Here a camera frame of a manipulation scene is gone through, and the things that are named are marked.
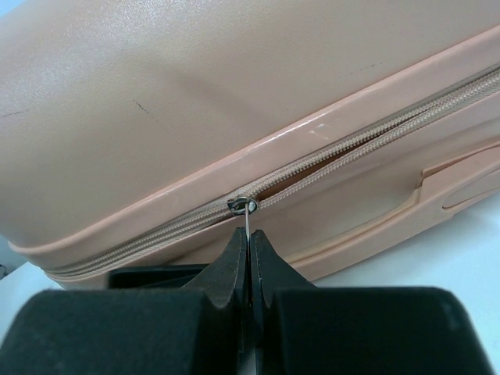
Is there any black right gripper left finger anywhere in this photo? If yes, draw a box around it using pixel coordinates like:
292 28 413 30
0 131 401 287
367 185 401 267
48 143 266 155
1 228 247 374

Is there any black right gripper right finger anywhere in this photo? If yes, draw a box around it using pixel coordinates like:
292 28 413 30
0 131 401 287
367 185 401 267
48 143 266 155
249 230 493 374

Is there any pink hard-shell suitcase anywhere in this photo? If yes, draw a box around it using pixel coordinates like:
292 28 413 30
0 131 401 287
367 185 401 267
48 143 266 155
1 1 499 287

